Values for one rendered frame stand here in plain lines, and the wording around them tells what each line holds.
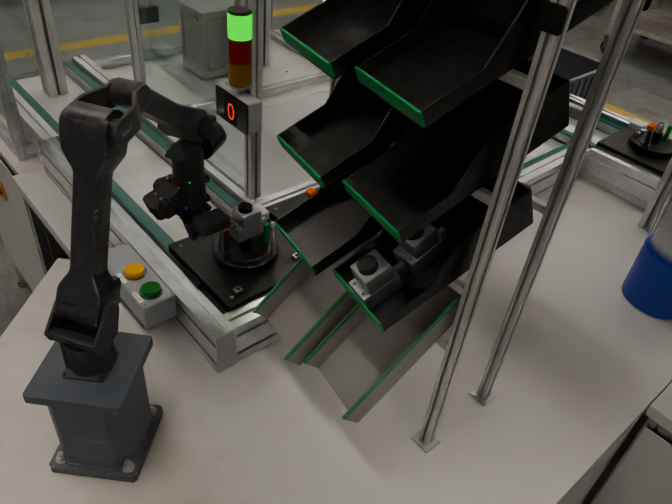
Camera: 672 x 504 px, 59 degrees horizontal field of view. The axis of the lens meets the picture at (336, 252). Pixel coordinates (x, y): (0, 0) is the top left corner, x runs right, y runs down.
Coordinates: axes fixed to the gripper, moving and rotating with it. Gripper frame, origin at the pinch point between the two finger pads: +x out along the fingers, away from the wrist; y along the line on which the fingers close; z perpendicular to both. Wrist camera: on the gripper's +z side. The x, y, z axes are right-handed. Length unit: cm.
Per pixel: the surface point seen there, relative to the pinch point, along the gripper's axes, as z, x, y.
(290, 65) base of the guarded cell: -103, 23, -100
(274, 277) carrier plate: -12.6, 12.5, 10.2
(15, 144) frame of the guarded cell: 9, 18, -81
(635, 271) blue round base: -86, 15, 55
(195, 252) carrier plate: -3.6, 12.6, -6.2
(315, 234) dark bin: -7.8, -11.2, 26.7
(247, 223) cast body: -11.2, 2.8, 2.3
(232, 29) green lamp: -21.6, -28.7, -18.0
